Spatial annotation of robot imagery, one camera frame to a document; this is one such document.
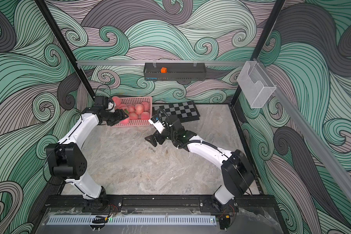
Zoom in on peach with leaf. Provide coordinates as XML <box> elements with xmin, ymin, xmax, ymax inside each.
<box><xmin>135</xmin><ymin>104</ymin><xmax>144</xmax><ymax>115</ymax></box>
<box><xmin>140</xmin><ymin>111</ymin><xmax>151</xmax><ymax>120</ymax></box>

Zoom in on peach with leaf back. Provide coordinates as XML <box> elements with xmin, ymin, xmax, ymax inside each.
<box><xmin>140</xmin><ymin>111</ymin><xmax>151</xmax><ymax>120</ymax></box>

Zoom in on peach pale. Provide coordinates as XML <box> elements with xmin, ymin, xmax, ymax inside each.
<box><xmin>120</xmin><ymin>117</ymin><xmax>130</xmax><ymax>125</ymax></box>

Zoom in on peach cracked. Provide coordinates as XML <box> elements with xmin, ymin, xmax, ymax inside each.
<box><xmin>119</xmin><ymin>103</ymin><xmax>128</xmax><ymax>110</ymax></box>

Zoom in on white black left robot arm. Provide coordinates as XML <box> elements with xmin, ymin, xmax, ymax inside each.
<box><xmin>44</xmin><ymin>96</ymin><xmax>129</xmax><ymax>199</ymax></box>

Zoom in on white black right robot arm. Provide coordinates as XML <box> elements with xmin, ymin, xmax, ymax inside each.
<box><xmin>145</xmin><ymin>114</ymin><xmax>255</xmax><ymax>211</ymax></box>

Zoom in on pink perforated plastic basket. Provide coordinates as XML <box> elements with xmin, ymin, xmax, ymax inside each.
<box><xmin>112</xmin><ymin>96</ymin><xmax>152</xmax><ymax>127</ymax></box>

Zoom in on black folding chess board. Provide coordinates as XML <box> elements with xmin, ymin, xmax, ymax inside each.
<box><xmin>152</xmin><ymin>101</ymin><xmax>200</xmax><ymax>122</ymax></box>

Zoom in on orange cube on shelf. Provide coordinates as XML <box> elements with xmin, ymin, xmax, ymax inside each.
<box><xmin>160</xmin><ymin>67</ymin><xmax>167</xmax><ymax>73</ymax></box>

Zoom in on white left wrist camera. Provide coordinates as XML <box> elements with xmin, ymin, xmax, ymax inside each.
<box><xmin>104</xmin><ymin>98</ymin><xmax>116</xmax><ymax>113</ymax></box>

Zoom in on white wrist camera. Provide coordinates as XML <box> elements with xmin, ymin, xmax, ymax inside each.
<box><xmin>104</xmin><ymin>98</ymin><xmax>116</xmax><ymax>113</ymax></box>
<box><xmin>148</xmin><ymin>115</ymin><xmax>165</xmax><ymax>134</ymax></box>

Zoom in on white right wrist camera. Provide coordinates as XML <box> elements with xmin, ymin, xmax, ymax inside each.
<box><xmin>148</xmin><ymin>115</ymin><xmax>165</xmax><ymax>134</ymax></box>

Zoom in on black wall shelf tray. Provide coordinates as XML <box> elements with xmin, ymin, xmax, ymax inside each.
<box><xmin>143</xmin><ymin>62</ymin><xmax>207</xmax><ymax>82</ymax></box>

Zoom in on aluminium wall rail back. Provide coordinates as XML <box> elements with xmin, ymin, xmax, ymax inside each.
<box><xmin>75</xmin><ymin>59</ymin><xmax>248</xmax><ymax>67</ymax></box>

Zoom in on aluminium wall rail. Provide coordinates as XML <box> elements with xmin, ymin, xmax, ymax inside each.
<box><xmin>253</xmin><ymin>58</ymin><xmax>351</xmax><ymax>203</ymax></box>
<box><xmin>75</xmin><ymin>59</ymin><xmax>248</xmax><ymax>67</ymax></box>

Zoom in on white vented cable duct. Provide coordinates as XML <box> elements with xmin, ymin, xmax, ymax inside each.
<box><xmin>46</xmin><ymin>215</ymin><xmax>216</xmax><ymax>226</ymax></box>

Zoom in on clear acrylic wall holder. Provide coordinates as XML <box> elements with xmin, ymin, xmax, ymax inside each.
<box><xmin>237</xmin><ymin>60</ymin><xmax>277</xmax><ymax>109</ymax></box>

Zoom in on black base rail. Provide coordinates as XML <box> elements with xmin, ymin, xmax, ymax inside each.
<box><xmin>45</xmin><ymin>195</ymin><xmax>278</xmax><ymax>214</ymax></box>

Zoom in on black frame post left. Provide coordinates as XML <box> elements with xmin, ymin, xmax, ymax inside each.
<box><xmin>34</xmin><ymin>0</ymin><xmax>96</xmax><ymax>101</ymax></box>

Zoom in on black frame post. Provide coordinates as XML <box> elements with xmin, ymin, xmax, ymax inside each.
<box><xmin>34</xmin><ymin>0</ymin><xmax>96</xmax><ymax>101</ymax></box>
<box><xmin>230</xmin><ymin>1</ymin><xmax>285</xmax><ymax>108</ymax></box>

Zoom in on black frame post right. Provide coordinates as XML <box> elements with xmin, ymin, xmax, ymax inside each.
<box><xmin>230</xmin><ymin>1</ymin><xmax>285</xmax><ymax>108</ymax></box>

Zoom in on aluminium wall rail right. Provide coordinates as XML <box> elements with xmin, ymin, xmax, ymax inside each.
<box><xmin>253</xmin><ymin>58</ymin><xmax>351</xmax><ymax>203</ymax></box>

